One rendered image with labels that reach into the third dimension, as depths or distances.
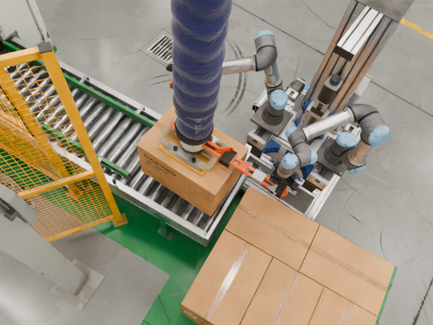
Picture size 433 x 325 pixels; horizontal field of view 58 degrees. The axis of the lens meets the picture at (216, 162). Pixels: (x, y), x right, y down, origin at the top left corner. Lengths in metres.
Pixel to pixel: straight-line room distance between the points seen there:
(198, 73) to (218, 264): 1.51
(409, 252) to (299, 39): 2.53
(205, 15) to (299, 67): 3.08
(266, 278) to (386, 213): 1.54
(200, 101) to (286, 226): 1.40
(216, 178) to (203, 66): 0.92
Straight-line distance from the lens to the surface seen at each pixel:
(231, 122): 3.94
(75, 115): 2.02
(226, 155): 2.35
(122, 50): 4.48
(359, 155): 2.39
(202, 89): 1.84
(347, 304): 3.00
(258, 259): 2.87
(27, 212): 1.92
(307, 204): 3.47
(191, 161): 2.44
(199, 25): 1.54
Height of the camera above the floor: 3.30
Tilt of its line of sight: 63 degrees down
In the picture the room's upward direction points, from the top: 11 degrees clockwise
